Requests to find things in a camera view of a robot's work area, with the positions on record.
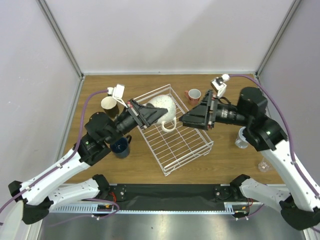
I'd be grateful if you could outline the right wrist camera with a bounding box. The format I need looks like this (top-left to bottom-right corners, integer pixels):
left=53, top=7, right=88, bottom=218
left=211, top=74, right=230, bottom=99

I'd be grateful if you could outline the dark blue enamel mug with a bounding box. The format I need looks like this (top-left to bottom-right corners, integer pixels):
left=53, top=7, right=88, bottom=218
left=110, top=135, right=132, bottom=159

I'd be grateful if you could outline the black mug white interior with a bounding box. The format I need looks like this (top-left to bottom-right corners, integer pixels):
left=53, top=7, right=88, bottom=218
left=100, top=96, right=119, bottom=118

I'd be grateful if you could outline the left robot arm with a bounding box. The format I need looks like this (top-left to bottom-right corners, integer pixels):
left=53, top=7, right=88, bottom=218
left=8, top=99, right=168, bottom=225

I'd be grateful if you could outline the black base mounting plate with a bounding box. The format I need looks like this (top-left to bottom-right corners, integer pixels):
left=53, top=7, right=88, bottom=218
left=110, top=184, right=245, bottom=212

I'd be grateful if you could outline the white speckled mug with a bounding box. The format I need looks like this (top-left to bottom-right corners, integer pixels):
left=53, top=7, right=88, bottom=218
left=146, top=94, right=179, bottom=133

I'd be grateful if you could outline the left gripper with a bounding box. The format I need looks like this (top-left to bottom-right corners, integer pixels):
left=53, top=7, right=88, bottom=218
left=104, top=98, right=167, bottom=145

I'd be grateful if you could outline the clear plastic cup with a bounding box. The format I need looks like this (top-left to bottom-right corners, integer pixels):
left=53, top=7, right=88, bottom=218
left=235, top=127, right=249, bottom=149

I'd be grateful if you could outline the red mug white interior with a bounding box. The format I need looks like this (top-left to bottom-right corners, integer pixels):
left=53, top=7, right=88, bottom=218
left=184, top=88, right=202, bottom=106

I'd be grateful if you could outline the white wire dish rack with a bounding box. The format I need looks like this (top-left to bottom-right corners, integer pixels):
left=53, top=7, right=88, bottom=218
left=134, top=84, right=214, bottom=176

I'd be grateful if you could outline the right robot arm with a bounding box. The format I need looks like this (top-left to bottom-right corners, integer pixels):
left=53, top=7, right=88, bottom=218
left=179, top=87, right=320, bottom=231

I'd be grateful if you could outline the aluminium cable duct rail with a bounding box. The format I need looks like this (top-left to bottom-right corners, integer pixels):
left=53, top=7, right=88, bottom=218
left=52, top=201, right=98, bottom=214

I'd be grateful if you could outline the clear wine glass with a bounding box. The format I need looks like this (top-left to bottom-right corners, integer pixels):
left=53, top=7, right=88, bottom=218
left=258, top=157, right=273, bottom=173

